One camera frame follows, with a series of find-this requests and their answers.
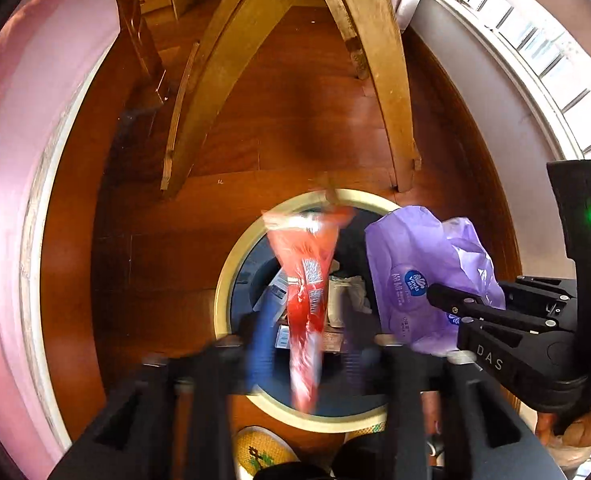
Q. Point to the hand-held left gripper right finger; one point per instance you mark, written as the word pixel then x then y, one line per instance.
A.
pixel 354 366

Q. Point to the dark wooden leg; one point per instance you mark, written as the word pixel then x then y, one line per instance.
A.
pixel 138 35

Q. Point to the round trash bin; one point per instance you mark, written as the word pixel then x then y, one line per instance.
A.
pixel 224 285

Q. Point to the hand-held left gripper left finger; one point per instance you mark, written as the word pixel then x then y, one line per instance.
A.
pixel 261 350

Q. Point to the yellow patterned slipper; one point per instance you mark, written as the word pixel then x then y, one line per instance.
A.
pixel 371 431
pixel 263 452

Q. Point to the purple plastic bag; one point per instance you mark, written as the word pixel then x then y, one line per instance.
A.
pixel 410 260

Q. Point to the person's right hand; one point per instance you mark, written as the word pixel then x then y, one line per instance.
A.
pixel 575 435

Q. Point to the pink cloth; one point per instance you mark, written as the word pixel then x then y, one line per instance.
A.
pixel 25 120

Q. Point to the window with metal grille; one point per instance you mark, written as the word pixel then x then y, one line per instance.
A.
pixel 550 60

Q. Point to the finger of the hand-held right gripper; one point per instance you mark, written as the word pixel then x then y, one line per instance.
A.
pixel 475 302
pixel 540 290

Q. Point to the red snack packet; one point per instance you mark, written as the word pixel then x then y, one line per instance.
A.
pixel 303 280

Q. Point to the wooden table frame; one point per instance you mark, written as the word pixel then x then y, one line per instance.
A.
pixel 390 85

